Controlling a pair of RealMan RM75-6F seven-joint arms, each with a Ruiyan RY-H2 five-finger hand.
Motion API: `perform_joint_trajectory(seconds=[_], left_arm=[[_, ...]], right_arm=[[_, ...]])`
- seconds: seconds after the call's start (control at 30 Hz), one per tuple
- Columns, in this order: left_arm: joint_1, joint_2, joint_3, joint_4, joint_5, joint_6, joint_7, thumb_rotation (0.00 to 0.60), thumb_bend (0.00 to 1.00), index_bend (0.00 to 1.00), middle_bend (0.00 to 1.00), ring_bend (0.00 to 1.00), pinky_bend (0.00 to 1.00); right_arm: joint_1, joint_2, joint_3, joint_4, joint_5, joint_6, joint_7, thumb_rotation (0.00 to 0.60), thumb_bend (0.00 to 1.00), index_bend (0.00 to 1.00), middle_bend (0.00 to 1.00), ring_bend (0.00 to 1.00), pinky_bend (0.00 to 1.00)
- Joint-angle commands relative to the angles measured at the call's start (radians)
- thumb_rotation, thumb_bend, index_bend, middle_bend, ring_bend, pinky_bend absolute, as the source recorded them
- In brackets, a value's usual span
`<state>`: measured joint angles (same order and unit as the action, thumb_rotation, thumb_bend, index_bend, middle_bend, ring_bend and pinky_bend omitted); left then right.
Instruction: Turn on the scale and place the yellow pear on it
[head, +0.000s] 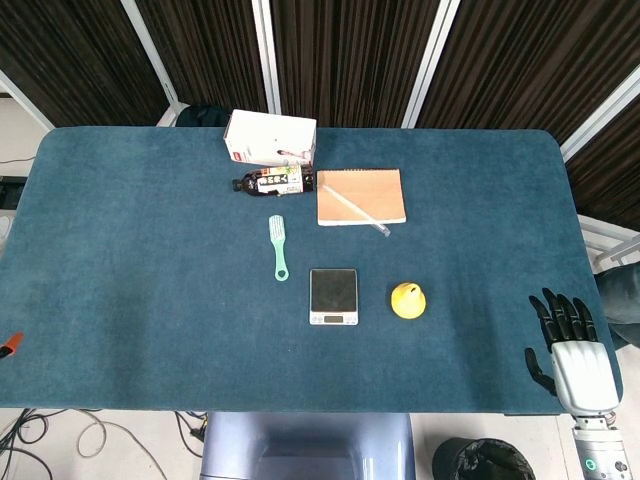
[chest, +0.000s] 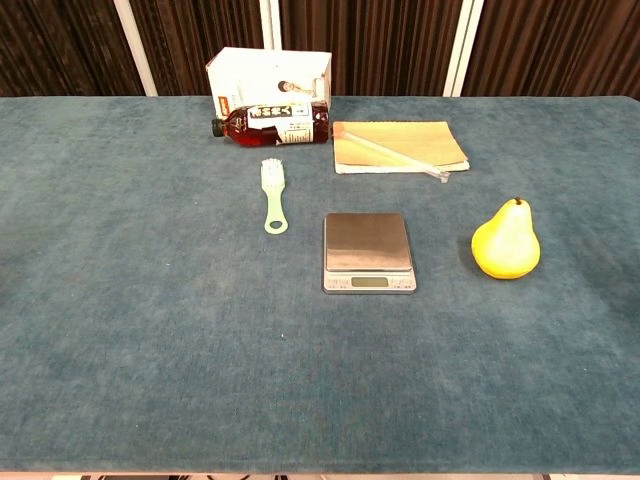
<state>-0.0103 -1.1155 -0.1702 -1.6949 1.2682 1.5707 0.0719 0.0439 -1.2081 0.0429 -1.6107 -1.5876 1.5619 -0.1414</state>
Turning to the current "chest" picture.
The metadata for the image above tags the white cardboard box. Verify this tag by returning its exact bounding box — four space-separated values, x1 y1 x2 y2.
204 46 333 120

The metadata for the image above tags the silver digital kitchen scale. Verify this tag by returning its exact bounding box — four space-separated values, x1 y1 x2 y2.
322 212 419 296

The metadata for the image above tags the clear plastic pen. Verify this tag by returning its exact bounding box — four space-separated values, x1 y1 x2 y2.
335 127 450 184

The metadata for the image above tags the teal table cloth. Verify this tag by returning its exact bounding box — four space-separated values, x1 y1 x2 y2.
0 95 640 475

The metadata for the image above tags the dark tea bottle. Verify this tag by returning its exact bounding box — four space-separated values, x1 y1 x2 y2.
210 101 331 149

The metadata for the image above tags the brown cover notebook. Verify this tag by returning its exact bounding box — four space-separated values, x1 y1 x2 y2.
332 120 471 176

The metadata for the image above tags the light green plastic brush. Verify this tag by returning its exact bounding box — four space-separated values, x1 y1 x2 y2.
259 157 290 235

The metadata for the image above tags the dark pleated partition panel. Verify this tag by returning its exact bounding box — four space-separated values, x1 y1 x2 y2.
278 0 462 98
0 0 145 98
462 0 640 99
128 0 266 97

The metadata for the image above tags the yellow pear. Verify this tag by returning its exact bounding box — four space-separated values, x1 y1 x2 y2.
470 196 542 281

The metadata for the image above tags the white partition post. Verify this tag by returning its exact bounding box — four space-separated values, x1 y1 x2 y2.
112 0 159 97
442 0 486 98
258 0 284 51

